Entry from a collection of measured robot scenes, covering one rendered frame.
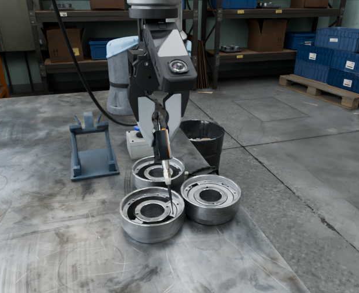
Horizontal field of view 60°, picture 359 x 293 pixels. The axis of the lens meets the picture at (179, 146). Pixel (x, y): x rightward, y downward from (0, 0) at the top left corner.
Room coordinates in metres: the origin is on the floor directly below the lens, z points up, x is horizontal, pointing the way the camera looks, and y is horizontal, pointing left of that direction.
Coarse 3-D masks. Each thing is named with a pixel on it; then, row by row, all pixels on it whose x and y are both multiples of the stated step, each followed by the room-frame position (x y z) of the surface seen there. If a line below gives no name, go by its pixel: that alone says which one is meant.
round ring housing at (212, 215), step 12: (192, 180) 0.50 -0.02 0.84; (204, 180) 0.51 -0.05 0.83; (216, 180) 0.51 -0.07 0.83; (228, 180) 0.49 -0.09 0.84; (204, 192) 0.48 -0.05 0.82; (216, 192) 0.47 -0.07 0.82; (240, 192) 0.45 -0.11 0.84; (192, 204) 0.42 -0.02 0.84; (204, 204) 0.43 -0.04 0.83; (216, 204) 0.43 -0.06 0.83; (228, 204) 0.42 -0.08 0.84; (192, 216) 0.43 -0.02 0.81; (204, 216) 0.41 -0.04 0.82; (216, 216) 0.41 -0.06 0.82; (228, 216) 0.41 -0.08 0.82
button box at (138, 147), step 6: (126, 132) 0.71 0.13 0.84; (132, 132) 0.71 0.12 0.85; (138, 132) 0.70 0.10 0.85; (132, 138) 0.67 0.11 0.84; (138, 138) 0.67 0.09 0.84; (132, 144) 0.65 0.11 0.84; (138, 144) 0.65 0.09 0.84; (144, 144) 0.65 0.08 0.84; (132, 150) 0.65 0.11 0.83; (138, 150) 0.65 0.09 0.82; (144, 150) 0.65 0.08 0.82; (150, 150) 0.66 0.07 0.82; (132, 156) 0.65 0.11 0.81; (138, 156) 0.65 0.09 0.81; (144, 156) 0.65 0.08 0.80
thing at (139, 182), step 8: (144, 160) 0.58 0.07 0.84; (152, 160) 0.59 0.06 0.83; (176, 160) 0.57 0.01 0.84; (136, 168) 0.55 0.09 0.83; (152, 168) 0.56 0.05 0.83; (160, 168) 0.56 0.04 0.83; (184, 168) 0.54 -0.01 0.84; (136, 176) 0.50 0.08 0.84; (152, 176) 0.55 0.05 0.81; (160, 176) 0.56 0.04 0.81; (176, 176) 0.50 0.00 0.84; (184, 176) 0.54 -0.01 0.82; (136, 184) 0.51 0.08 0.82; (144, 184) 0.49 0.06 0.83; (152, 184) 0.49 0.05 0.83; (160, 184) 0.49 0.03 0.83; (176, 184) 0.50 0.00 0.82
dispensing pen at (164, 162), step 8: (160, 120) 0.49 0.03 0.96; (160, 128) 0.48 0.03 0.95; (160, 136) 0.46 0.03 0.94; (160, 144) 0.45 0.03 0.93; (160, 152) 0.44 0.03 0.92; (168, 152) 0.44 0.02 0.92; (160, 160) 0.45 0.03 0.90; (168, 160) 0.45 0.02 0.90; (168, 168) 0.44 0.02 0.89; (168, 176) 0.43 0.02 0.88; (168, 184) 0.43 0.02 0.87; (168, 192) 0.42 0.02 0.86
